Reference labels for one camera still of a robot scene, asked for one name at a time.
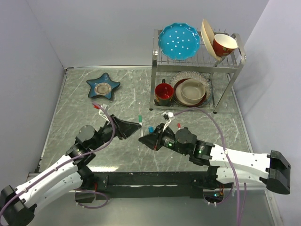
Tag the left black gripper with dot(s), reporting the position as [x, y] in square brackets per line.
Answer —
[125, 128]

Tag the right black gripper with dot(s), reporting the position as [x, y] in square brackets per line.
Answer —
[154, 141]

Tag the white pen green tip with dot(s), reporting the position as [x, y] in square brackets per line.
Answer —
[141, 129]

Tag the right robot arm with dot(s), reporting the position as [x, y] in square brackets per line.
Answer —
[225, 165]

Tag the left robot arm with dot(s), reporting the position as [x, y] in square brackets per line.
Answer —
[18, 205]

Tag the blue star shaped dish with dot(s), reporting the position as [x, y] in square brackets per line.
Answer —
[102, 87]

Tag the red and black mug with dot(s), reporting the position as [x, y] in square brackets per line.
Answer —
[164, 93]

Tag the red rimmed plate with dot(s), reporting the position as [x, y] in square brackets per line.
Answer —
[177, 95]

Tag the beige bowl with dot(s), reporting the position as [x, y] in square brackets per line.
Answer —
[192, 91]

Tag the black base bar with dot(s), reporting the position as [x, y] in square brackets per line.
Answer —
[153, 184]

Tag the metal dish rack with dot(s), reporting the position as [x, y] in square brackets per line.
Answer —
[164, 67]

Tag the blue polka dot plate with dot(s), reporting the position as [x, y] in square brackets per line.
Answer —
[179, 41]

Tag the red bowl white inside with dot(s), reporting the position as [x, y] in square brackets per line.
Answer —
[224, 45]

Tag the cream plate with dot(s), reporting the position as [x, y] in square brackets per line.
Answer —
[208, 37]

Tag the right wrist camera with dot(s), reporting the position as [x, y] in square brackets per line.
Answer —
[168, 116]

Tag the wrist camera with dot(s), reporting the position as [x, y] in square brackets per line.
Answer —
[168, 116]
[100, 109]

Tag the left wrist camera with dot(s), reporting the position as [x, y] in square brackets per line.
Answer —
[100, 109]

